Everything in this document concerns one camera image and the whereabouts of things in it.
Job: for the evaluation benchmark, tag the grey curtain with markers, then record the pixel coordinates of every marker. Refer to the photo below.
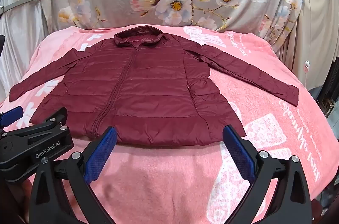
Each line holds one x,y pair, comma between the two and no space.
23,33

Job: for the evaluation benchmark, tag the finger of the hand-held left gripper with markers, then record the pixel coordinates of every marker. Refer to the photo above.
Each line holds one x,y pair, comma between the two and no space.
57,113
12,113

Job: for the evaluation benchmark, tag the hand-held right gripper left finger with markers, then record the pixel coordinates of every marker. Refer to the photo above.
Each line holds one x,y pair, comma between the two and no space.
102,155

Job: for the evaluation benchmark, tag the metal bar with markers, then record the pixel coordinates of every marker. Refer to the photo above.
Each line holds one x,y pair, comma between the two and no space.
26,0

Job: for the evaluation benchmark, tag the maroon puffer jacket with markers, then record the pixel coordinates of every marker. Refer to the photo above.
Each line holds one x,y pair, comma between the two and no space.
148,86

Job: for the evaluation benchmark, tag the beige curtain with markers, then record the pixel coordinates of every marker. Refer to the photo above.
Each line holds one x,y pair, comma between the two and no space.
320,28

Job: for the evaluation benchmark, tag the dark furniture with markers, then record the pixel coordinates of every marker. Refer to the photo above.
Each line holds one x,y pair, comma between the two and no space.
331,86

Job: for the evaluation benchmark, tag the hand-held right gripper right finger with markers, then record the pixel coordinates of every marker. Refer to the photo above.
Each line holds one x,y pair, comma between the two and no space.
238,155

